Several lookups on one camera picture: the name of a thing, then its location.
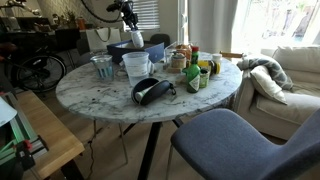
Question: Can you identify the green metal rail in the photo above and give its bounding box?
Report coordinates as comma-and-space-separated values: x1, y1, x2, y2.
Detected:
0, 92, 50, 168

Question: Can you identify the beige curtain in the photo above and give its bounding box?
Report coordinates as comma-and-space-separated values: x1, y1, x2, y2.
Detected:
188, 0, 240, 55

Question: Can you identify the black table base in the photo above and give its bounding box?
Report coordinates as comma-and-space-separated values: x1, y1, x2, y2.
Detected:
120, 116, 185, 180

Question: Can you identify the green lidded jar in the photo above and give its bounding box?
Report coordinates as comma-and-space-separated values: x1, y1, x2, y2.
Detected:
198, 68, 211, 89

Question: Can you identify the clear plastic measuring container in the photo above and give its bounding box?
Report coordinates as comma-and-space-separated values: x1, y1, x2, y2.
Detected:
121, 51, 150, 87

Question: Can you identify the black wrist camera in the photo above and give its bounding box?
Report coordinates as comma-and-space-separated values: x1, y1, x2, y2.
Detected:
106, 1, 123, 13

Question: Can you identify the orange canister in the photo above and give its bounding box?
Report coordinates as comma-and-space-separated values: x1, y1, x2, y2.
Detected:
76, 16, 86, 31

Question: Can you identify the orange brown sauce bottle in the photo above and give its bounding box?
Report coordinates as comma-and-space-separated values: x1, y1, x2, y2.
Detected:
176, 43, 195, 65

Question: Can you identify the patterned grey blanket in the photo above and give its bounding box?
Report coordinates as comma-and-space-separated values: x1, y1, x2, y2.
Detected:
236, 56, 295, 91

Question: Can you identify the dark sideboard cabinet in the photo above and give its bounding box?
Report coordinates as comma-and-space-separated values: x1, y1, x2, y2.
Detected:
14, 27, 81, 56

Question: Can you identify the bicycle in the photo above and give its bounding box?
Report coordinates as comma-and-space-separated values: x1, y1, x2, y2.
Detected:
6, 31, 67, 94

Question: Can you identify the red black clamp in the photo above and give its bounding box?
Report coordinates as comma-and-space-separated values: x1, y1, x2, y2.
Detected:
14, 139, 37, 171

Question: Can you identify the white shopping bag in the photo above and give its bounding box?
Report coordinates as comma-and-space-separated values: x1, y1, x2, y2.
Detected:
85, 26, 122, 52

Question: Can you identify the blue grey padded chair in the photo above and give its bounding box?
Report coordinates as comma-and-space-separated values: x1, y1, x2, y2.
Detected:
170, 107, 320, 180

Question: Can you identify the wooden bench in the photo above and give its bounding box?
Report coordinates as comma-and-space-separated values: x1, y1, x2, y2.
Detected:
14, 89, 85, 180

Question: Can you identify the yellow lidded jar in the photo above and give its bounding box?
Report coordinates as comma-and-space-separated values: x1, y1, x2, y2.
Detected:
197, 59, 221, 76

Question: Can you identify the dark grey chair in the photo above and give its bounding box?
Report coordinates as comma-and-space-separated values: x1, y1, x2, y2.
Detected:
149, 33, 172, 48

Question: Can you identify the wooden side chair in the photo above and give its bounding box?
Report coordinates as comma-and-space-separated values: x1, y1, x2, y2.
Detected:
219, 51, 245, 60

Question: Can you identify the clear bottle with blue lid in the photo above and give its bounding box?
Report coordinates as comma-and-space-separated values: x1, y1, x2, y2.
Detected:
130, 28, 145, 49

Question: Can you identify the beige cushion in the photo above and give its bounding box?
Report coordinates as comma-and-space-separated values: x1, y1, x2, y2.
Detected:
249, 64, 289, 106

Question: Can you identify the clear striped cup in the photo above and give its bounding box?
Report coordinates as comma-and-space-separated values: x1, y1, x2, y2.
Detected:
90, 54, 115, 81

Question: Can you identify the beige couch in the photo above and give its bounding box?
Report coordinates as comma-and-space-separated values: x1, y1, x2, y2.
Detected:
233, 45, 320, 141

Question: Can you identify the black glasses case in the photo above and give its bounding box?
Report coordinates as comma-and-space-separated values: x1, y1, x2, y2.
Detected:
130, 77, 177, 107

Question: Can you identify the blue cardboard box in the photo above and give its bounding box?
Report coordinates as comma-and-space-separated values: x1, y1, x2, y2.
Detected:
106, 39, 166, 65

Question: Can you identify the green lime juice bottle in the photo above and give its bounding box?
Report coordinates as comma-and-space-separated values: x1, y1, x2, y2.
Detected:
182, 45, 202, 94

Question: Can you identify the white small container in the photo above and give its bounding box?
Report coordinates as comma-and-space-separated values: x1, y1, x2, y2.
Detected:
211, 52, 224, 66

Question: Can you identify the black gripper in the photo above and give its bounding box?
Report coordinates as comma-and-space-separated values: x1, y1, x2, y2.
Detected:
119, 0, 140, 32

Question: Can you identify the jar with brown lid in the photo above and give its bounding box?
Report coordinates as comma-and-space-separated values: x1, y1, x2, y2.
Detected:
170, 52, 187, 70

